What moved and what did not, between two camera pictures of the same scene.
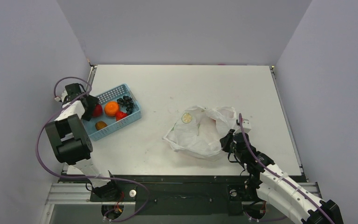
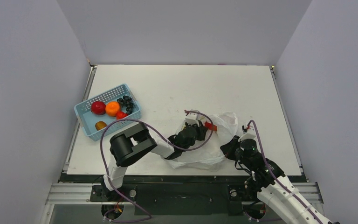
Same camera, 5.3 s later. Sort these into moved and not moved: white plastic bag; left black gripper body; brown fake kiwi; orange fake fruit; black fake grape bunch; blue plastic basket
Moved: left black gripper body; white plastic bag
Not moved: brown fake kiwi; orange fake fruit; blue plastic basket; black fake grape bunch
